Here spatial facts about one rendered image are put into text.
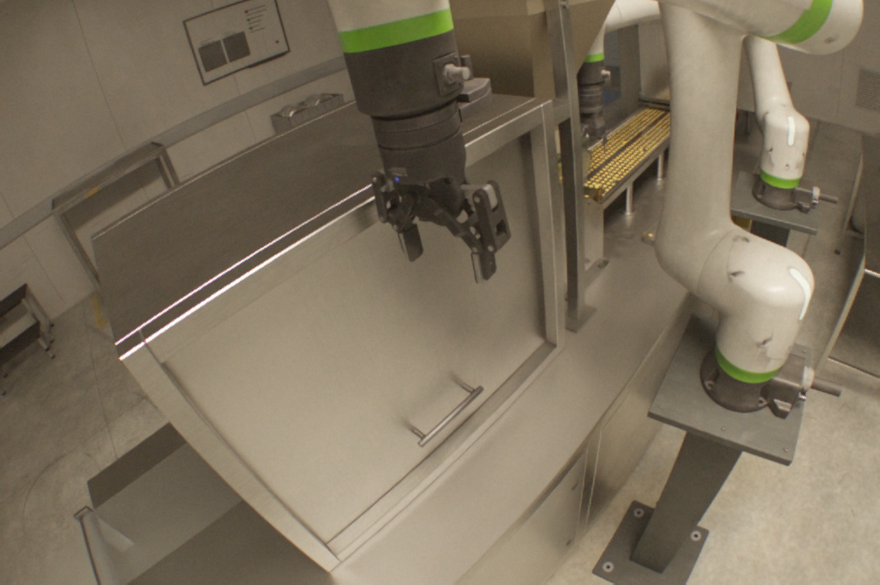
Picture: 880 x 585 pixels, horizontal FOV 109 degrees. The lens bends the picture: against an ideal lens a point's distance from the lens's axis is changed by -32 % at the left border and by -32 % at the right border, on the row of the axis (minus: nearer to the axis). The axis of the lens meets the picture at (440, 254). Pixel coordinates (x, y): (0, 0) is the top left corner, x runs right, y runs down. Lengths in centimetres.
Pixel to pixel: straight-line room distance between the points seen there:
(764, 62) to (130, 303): 145
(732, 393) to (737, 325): 13
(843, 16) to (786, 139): 81
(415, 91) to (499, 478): 67
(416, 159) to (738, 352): 54
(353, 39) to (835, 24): 44
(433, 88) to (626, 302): 87
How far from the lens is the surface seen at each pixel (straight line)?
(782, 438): 81
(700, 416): 79
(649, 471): 178
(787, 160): 132
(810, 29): 48
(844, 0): 52
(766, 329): 69
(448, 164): 39
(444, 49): 36
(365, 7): 35
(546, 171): 76
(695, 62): 63
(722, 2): 38
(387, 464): 79
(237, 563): 94
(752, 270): 68
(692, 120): 66
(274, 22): 472
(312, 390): 60
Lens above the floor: 155
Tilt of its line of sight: 34 degrees down
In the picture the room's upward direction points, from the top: 13 degrees counter-clockwise
